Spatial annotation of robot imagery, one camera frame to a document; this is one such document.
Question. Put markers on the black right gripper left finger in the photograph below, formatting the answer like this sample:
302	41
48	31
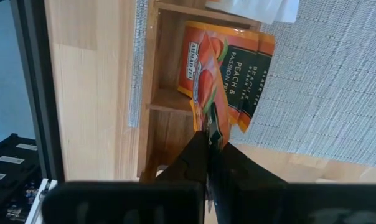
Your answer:
188	165

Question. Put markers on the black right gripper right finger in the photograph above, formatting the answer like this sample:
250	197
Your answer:
237	174

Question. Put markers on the peach passion fruit tea packet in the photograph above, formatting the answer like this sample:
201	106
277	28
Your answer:
262	49
237	71
206	81

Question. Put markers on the wooden three-compartment box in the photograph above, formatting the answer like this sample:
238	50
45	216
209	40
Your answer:
169	56

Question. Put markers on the white Tazo orange tea packet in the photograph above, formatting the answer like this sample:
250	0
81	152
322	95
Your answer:
253	9

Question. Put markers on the grey woven placemat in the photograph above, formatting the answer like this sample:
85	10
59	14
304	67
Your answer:
331	93

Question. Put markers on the black crate with labels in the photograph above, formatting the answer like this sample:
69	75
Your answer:
7	186

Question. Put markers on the silver metal bracket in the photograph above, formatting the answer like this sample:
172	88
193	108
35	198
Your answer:
40	202

